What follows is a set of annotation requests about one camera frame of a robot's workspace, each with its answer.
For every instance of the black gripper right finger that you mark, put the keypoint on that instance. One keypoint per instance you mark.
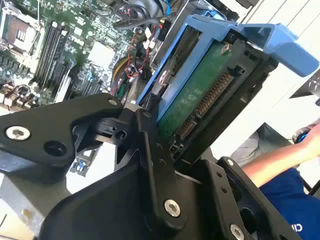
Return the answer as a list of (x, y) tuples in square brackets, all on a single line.
[(220, 195)]

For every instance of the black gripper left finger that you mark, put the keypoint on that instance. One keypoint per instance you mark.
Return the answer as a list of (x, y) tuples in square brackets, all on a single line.
[(50, 120)]

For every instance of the person's bare hand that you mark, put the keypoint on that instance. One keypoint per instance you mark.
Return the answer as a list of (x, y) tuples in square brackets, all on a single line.
[(315, 140)]

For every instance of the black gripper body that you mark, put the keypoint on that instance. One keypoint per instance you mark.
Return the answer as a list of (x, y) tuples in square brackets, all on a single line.
[(100, 212)]

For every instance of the hard disk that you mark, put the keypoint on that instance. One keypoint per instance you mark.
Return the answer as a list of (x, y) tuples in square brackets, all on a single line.
[(197, 100)]

